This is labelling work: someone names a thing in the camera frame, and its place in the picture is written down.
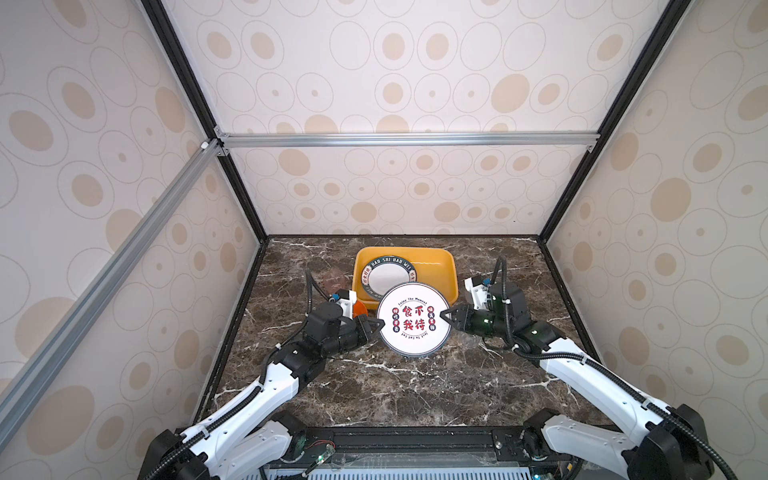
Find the orange plastic bowl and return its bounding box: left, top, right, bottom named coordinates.
left=352, top=300, right=368, bottom=318

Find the green rim lettered plate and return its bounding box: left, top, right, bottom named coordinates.
left=361, top=255, right=417, bottom=300

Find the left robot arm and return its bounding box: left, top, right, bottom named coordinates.
left=138, top=294, right=385, bottom=479

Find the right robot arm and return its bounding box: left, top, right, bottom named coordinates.
left=440, top=277, right=736, bottom=479

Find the yellow plastic bin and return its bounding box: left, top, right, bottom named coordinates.
left=352, top=247, right=459, bottom=310

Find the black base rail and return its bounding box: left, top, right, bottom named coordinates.
left=253, top=426, right=586, bottom=479

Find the horizontal aluminium rail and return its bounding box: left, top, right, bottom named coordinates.
left=220, top=131, right=600, bottom=149

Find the left diagonal aluminium rail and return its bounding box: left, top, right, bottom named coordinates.
left=1, top=138, right=222, bottom=449

